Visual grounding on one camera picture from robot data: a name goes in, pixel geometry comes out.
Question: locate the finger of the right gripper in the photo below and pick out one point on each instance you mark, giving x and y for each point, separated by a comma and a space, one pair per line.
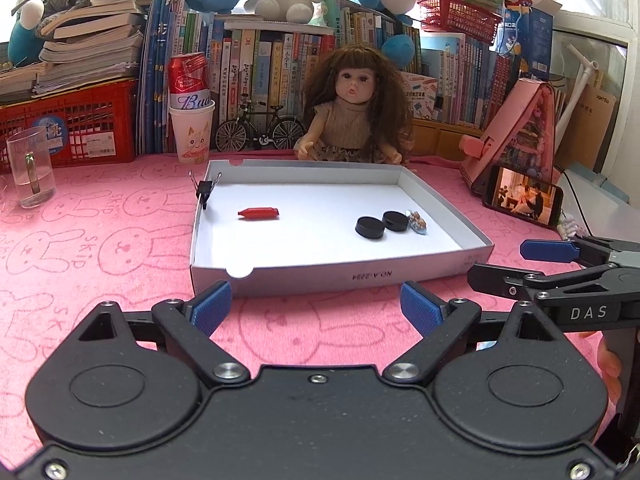
586, 251
509, 283

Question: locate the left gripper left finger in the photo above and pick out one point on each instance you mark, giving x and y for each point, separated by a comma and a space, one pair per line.
187, 327

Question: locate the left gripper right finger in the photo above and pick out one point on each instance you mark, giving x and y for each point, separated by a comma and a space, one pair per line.
445, 327

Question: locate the smartphone playing video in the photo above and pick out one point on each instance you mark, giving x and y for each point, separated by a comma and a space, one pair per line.
524, 197

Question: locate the small blue figurine charm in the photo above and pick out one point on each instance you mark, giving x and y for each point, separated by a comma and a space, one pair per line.
416, 222

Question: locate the black round puck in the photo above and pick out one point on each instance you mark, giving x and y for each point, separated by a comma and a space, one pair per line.
370, 228
395, 221

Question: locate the pink bunny table mat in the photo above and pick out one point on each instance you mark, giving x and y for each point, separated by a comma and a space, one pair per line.
95, 395

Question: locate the white shallow cardboard box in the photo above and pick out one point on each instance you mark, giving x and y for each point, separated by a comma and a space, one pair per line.
313, 245

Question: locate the pink triangular toy house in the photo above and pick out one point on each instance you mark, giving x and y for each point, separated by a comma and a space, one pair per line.
520, 137

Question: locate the red pen cap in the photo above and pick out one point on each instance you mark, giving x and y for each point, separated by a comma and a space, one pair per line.
259, 213

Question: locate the small binder clip on box edge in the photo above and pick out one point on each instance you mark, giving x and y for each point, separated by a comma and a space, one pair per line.
204, 188

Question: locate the white paper cup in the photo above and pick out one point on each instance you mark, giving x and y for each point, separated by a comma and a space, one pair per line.
192, 130

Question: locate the miniature black bicycle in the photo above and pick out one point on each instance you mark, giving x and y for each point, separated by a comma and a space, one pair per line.
258, 129

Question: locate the pencil pattern white box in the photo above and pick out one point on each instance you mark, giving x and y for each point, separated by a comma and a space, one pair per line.
421, 93

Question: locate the red plastic crate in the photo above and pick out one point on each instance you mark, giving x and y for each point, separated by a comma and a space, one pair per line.
91, 125

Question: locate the blue cardboard box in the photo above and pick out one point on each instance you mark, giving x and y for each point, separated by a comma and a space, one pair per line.
526, 32

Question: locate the brown haired doll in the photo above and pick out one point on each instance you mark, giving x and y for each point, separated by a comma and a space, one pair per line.
356, 110

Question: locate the clear glass mug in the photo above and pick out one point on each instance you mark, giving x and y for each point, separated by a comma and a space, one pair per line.
31, 166

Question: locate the red beer can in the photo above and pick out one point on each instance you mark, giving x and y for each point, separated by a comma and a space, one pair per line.
188, 81

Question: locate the row of upright books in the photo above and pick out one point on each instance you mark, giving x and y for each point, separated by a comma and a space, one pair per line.
251, 59

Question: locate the red plastic basket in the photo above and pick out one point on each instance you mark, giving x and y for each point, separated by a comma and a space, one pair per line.
459, 16

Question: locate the stack of books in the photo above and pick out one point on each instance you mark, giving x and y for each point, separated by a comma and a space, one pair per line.
73, 31

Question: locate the blue white plush left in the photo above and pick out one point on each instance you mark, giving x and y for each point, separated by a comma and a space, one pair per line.
24, 44

